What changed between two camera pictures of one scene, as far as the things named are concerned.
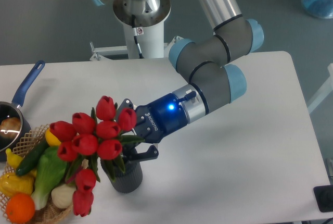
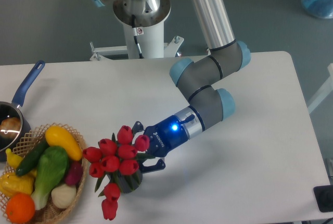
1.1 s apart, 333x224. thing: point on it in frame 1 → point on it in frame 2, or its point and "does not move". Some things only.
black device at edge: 323,196 does not move
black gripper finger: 130,154 → 160,165
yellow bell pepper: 11,183 does not move
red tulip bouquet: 89,143 → 119,154
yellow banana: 13,160 does not move
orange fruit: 20,208 does not move
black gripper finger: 126,103 → 137,127
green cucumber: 33,155 does not move
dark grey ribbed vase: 130,181 does not move
